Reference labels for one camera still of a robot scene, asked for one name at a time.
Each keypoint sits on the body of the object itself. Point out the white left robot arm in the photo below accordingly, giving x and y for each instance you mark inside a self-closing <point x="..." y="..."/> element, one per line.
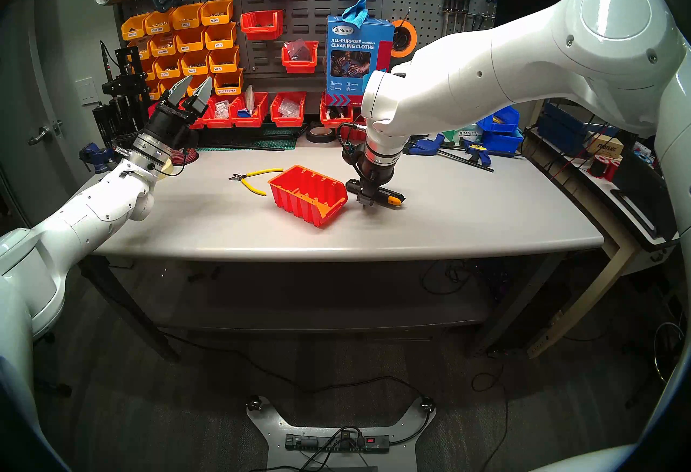
<point x="97" y="206"/>

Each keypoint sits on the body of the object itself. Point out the red bin with leaflet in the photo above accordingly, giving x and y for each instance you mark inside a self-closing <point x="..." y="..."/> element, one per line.
<point x="249" y="122"/>

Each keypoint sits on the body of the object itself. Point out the red plastic wall bin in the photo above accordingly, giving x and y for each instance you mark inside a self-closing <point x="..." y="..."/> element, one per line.
<point x="262" y="25"/>

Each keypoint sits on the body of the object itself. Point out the black equipment stand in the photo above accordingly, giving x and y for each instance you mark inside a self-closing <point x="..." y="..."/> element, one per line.
<point x="127" y="98"/>

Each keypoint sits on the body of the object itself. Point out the blue microfiber cloth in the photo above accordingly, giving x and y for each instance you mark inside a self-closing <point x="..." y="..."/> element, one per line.
<point x="355" y="12"/>

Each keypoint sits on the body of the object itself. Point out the beige masking tape roll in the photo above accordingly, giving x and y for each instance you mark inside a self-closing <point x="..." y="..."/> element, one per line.
<point x="164" y="170"/>

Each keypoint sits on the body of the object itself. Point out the black laptop case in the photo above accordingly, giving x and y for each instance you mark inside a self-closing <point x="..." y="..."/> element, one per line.
<point x="642" y="195"/>

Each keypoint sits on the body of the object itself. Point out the yellow bin labelled M4-6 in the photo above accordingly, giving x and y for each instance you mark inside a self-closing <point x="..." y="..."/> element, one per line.
<point x="190" y="42"/>

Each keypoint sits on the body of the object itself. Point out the black tape roll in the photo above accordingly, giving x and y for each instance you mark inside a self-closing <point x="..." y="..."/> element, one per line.
<point x="321" y="140"/>

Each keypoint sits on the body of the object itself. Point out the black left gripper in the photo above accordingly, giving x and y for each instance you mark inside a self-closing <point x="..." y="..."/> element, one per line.
<point x="173" y="128"/>

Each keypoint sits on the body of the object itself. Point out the green cutting mat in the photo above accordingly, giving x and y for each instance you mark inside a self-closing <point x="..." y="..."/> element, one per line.
<point x="253" y="144"/>

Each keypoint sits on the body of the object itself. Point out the yellow bin labelled M3X6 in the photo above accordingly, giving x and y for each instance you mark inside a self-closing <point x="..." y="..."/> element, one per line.
<point x="216" y="14"/>

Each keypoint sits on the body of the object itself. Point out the small cardboard box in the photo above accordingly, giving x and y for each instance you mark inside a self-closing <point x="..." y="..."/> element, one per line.
<point x="604" y="147"/>

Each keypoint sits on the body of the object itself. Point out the blue bench vise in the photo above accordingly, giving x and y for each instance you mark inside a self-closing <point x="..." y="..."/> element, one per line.
<point x="94" y="158"/>

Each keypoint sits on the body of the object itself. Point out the red wall bin with bag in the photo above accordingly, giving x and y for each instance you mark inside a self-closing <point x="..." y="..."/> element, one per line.
<point x="300" y="65"/>

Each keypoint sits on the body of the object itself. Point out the black pegboard tool wall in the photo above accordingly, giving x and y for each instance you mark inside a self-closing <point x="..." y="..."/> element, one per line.
<point x="334" y="1"/>

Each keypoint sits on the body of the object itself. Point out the yellow bin labelled M3-6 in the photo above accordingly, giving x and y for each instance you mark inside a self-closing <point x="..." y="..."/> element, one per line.
<point x="224" y="60"/>

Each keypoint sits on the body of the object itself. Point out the red plastic storage bin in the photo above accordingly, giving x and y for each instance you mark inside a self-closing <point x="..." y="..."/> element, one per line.
<point x="307" y="195"/>

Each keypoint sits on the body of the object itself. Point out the black utility knife orange tip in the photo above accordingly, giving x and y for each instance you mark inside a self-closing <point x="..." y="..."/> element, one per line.
<point x="386" y="197"/>

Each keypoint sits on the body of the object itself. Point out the yellow bin labelled M4X6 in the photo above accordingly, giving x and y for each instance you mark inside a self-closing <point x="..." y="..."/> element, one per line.
<point x="163" y="47"/>

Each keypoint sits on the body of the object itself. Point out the Kimtech tissue box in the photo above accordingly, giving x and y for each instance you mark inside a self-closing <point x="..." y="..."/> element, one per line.
<point x="459" y="135"/>

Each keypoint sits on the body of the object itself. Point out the black power strip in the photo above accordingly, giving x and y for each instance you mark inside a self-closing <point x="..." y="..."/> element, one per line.
<point x="334" y="444"/>

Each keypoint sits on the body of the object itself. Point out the yellow bin labelled M4 HEX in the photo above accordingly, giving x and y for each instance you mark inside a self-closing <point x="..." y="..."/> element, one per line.
<point x="229" y="85"/>

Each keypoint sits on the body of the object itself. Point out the red plastic parts bin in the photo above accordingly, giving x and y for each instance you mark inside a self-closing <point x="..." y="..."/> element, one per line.
<point x="218" y="121"/>
<point x="334" y="122"/>
<point x="289" y="121"/>
<point x="201" y="124"/>
<point x="153" y="110"/>

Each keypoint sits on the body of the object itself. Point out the yellow labelled parts bin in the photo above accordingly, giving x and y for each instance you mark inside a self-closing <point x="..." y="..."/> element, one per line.
<point x="163" y="89"/>
<point x="168" y="70"/>
<point x="149" y="70"/>
<point x="154" y="90"/>
<point x="135" y="29"/>
<point x="141" y="51"/>

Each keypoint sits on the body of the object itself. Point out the dark blue crate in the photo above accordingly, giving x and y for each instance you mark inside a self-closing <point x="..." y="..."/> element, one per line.
<point x="567" y="123"/>

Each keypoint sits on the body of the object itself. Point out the yellow bin labelled M3-4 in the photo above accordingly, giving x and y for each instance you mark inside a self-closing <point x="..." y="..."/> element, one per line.
<point x="220" y="37"/>

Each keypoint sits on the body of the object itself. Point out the wooden leg side table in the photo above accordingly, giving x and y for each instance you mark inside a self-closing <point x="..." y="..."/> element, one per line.
<point x="577" y="309"/>

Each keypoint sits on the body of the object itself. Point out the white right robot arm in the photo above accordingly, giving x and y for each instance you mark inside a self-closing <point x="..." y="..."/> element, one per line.
<point x="486" y="71"/>

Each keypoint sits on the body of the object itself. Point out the white wall switch plate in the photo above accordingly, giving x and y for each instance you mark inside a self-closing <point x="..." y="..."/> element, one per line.
<point x="87" y="91"/>

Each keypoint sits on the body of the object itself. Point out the blue cleaning cloths box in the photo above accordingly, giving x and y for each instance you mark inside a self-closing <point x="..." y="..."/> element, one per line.
<point x="351" y="55"/>

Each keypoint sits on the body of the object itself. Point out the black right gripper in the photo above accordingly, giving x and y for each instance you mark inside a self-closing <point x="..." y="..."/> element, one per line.
<point x="375" y="174"/>

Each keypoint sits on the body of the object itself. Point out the yellow bin labelled M3X8 BAD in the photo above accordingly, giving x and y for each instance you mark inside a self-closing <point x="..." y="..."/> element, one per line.
<point x="158" y="25"/>

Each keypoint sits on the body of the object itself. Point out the blue plastic bin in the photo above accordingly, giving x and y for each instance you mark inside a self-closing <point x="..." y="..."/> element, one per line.
<point x="502" y="123"/>
<point x="502" y="143"/>

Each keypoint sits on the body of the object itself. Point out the yellow bin labelled M3-8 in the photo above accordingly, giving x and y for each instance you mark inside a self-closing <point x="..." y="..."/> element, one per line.
<point x="195" y="65"/>

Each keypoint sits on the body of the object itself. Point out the blue bar clamp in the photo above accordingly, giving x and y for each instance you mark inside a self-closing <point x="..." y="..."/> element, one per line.
<point x="475" y="152"/>

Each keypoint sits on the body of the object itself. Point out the red thread spool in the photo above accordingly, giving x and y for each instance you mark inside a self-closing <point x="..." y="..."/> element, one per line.
<point x="604" y="168"/>

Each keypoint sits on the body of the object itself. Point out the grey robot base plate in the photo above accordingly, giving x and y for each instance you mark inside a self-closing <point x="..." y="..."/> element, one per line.
<point x="270" y="422"/>

